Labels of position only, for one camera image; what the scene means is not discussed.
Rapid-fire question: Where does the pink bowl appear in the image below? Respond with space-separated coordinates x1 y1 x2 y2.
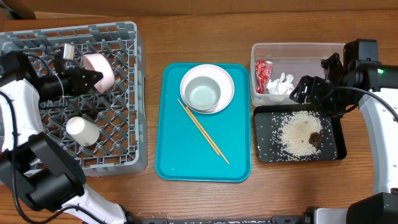
83 54 115 93

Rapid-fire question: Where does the brown food scrap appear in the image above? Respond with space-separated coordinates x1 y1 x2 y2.
308 133 322 147

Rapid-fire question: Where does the white tissue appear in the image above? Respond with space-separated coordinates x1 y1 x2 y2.
267 73 295 95

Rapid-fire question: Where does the white paper cup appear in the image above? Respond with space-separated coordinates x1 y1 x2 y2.
66 116 100 146

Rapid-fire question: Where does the white rice pile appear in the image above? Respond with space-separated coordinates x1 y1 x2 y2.
254 111 322 162

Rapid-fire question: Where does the red snack wrapper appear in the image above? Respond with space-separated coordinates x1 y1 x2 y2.
255 60 274 94

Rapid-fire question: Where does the grey-green bowl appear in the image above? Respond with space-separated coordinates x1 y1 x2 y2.
184 77 221 111

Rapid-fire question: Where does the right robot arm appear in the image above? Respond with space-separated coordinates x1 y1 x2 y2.
290 54 397 223

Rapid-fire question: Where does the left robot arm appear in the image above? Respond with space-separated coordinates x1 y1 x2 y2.
1 50 136 223

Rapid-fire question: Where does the clear plastic waste bin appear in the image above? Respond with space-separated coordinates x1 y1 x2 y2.
250 42 344 106

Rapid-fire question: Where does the grey plastic dishwasher rack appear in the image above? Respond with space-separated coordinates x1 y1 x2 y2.
1 21 147 177

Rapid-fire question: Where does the black food waste tray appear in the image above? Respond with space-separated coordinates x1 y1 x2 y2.
254 104 347 163

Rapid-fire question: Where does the white round plate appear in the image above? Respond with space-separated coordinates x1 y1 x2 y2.
180 64 234 114

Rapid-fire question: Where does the teal plastic tray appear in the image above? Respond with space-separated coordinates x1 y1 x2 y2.
155 62 251 182

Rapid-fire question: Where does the upper wooden chopstick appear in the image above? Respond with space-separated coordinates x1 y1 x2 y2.
177 99 221 156

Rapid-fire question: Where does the wooden chopstick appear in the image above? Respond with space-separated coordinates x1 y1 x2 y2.
185 106 230 165
177 99 221 156

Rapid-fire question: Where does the lower wooden chopstick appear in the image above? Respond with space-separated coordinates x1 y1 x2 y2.
185 106 230 165

